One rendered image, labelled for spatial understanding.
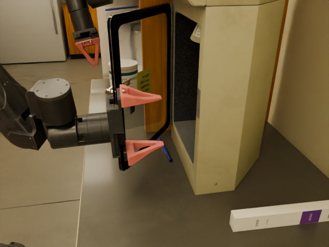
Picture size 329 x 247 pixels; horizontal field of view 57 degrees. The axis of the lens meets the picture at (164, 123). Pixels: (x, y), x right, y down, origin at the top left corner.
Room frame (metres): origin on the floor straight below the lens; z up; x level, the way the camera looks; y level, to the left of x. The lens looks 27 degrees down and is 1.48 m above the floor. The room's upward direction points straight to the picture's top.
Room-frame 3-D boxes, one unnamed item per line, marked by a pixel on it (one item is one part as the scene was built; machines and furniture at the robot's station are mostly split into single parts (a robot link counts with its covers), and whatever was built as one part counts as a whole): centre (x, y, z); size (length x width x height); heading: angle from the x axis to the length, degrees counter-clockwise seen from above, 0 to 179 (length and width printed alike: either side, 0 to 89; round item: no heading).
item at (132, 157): (0.51, 0.05, 1.18); 0.09 x 0.07 x 0.07; 100
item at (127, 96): (0.51, 0.05, 1.25); 0.09 x 0.07 x 0.07; 100
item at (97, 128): (0.49, 0.12, 1.21); 0.07 x 0.07 x 0.10; 10
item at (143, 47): (0.79, 0.05, 1.19); 0.30 x 0.01 x 0.40; 154
